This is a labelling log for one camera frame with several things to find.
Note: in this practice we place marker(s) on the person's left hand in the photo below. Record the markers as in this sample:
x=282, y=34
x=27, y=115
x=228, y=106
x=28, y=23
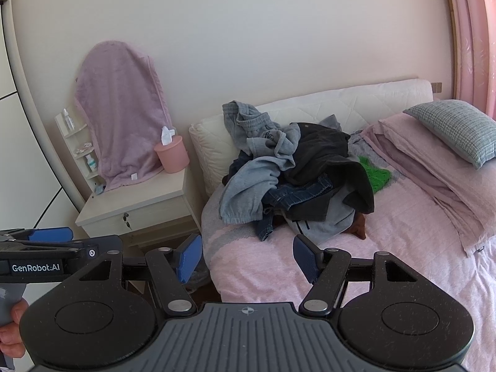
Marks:
x=9, y=333

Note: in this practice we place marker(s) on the white wardrobe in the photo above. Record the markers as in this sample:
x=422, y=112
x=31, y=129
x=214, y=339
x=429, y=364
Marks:
x=15, y=124

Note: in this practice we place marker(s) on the folded pink blanket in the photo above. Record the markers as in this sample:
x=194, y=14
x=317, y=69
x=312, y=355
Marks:
x=418, y=162

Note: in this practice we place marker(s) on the grey checked pillow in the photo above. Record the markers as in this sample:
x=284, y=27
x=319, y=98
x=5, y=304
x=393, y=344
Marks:
x=453, y=128

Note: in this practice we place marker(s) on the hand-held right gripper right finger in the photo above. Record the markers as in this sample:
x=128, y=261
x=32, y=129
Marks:
x=306, y=257

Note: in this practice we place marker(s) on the white quilted headboard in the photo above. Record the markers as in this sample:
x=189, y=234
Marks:
x=348, y=104

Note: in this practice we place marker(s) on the purple towel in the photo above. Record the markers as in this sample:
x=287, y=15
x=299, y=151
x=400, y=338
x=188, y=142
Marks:
x=120, y=116

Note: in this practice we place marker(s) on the black jacket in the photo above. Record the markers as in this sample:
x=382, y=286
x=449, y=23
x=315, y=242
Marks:
x=325, y=155

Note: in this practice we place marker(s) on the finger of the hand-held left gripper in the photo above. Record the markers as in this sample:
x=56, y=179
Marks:
x=50, y=235

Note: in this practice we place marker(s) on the bunch of keys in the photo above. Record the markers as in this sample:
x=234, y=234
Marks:
x=127, y=221

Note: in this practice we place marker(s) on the clear bottle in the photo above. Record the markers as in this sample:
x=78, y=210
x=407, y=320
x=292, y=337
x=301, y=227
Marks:
x=69, y=119

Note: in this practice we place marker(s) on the white tissue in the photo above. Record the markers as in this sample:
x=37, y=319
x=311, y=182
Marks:
x=167, y=135

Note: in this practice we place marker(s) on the light grey hoodie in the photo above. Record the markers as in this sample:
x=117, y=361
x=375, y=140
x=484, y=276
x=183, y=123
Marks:
x=333, y=221

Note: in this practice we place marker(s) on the pink tissue holder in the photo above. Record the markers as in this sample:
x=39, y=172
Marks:
x=172, y=157

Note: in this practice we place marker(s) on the green garment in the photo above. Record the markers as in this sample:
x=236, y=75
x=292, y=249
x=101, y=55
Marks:
x=374, y=176

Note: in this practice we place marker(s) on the pink curtain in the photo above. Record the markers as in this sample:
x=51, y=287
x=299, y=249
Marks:
x=476, y=46

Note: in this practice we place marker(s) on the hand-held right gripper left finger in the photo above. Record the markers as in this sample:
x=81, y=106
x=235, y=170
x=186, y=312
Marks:
x=190, y=257

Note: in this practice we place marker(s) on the white corner shelf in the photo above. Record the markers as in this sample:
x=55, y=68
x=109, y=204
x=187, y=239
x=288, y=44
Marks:
x=71, y=133

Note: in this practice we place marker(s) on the small white teal bottle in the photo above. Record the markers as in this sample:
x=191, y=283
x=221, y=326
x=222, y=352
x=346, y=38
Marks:
x=92, y=162

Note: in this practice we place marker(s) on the brown garment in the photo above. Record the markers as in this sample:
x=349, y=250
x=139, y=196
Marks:
x=358, y=226

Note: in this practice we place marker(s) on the white nightstand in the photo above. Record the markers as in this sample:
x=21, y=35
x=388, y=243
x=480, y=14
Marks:
x=135, y=197

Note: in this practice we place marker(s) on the blue-grey sweatshirt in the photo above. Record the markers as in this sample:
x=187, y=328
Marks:
x=248, y=186

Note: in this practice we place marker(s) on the pink herringbone bed blanket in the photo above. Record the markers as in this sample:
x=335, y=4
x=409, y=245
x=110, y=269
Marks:
x=407, y=236

